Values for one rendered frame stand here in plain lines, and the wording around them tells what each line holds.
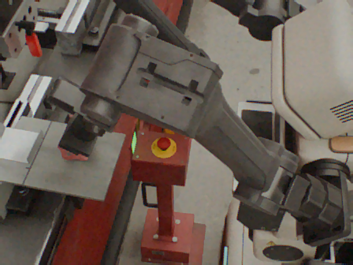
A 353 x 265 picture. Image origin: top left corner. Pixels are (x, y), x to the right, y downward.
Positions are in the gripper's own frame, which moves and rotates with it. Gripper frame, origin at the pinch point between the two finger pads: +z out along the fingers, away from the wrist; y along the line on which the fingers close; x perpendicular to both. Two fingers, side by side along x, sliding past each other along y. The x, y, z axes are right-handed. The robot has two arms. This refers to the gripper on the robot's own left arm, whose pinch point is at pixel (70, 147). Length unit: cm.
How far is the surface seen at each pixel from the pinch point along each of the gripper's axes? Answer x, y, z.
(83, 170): 4.9, 3.4, 1.1
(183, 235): 64, -25, 68
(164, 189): 40, -23, 39
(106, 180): 9.9, 4.7, -1.7
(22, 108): -12.9, -10.5, 11.2
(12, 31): -21.7, -12.5, -11.0
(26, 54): -24, -118, 132
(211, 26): 60, -163, 84
